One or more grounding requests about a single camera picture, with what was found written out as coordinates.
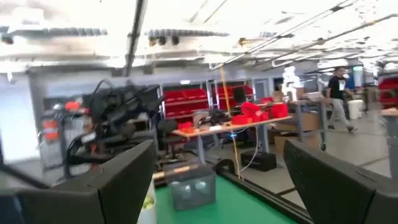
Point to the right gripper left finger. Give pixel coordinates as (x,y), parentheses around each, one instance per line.
(77,202)

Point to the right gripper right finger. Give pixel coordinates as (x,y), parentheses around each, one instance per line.
(342,196)

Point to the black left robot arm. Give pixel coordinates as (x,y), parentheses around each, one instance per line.
(81,152)

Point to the black office chair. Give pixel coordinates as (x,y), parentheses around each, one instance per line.
(168,126)

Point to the orange background object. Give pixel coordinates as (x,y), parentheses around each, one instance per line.
(51,129)
(73,105)

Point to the red bin storage rack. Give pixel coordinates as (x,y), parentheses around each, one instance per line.
(224,93)
(186,99)
(388,90)

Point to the red storage bin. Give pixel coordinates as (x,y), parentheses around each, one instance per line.
(280,110)
(239,120)
(186,127)
(252,110)

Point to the grey workbench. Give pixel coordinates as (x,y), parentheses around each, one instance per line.
(322,130)

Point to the cardboard box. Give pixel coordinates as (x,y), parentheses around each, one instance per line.
(308,121)
(281,141)

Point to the white trash can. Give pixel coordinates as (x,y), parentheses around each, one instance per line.
(355,109)

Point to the black floor box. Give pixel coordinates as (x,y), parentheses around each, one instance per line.
(258,161)

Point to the wooden top workbench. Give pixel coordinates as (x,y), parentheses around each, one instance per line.
(264,122)

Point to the person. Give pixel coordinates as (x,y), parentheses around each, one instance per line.
(337,88)

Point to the dark grey plastic bin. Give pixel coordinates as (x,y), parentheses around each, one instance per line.
(189,199)

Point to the white humanoid figure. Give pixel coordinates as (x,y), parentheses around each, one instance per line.
(290,82)

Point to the black aluminium table frame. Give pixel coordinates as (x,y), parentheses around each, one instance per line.
(264,195)

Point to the dark overhead frame post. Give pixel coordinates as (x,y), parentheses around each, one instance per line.
(136,31)

